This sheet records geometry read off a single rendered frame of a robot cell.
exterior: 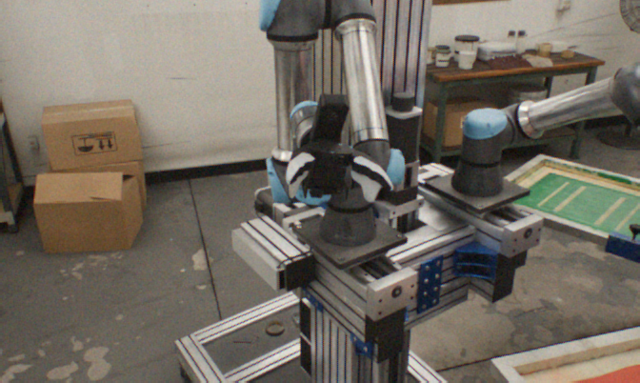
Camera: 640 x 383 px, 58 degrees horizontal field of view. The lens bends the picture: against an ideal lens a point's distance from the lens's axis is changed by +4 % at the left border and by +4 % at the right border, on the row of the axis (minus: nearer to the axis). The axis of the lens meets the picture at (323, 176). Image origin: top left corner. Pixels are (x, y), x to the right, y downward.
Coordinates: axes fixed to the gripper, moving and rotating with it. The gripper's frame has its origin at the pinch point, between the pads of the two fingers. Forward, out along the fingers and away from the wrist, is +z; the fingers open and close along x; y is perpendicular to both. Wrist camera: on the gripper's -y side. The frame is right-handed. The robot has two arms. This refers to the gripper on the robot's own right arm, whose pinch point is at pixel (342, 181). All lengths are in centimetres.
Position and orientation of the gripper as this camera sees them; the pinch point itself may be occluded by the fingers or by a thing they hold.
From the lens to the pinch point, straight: 79.3
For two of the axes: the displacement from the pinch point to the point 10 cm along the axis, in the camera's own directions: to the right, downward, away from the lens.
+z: 1.6, 4.1, -9.0
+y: -1.3, 9.1, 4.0
